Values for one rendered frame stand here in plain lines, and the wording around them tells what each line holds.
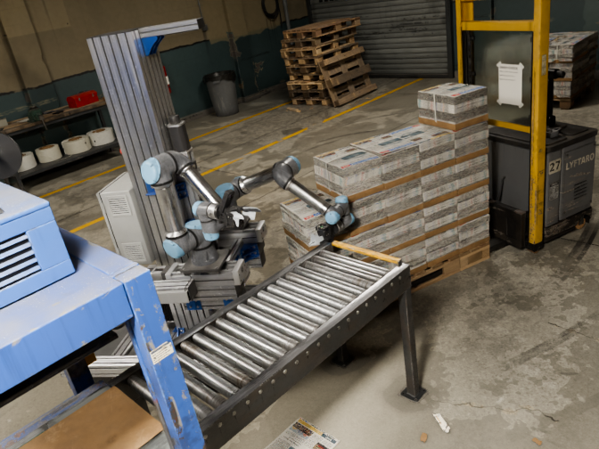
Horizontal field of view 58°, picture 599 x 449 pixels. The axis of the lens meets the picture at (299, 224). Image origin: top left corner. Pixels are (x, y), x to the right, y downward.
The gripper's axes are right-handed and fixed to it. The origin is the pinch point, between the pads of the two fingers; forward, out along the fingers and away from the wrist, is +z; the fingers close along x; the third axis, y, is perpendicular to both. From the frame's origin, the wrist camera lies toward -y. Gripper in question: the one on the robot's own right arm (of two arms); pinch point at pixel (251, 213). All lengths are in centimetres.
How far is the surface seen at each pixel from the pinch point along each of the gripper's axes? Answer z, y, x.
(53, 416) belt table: -27, 57, 91
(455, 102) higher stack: 24, -26, -174
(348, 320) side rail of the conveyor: 43, 45, -7
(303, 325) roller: 29, 45, 6
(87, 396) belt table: -24, 55, 78
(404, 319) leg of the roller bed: 46, 66, -53
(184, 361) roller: -3, 50, 46
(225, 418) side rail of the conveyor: 34, 54, 60
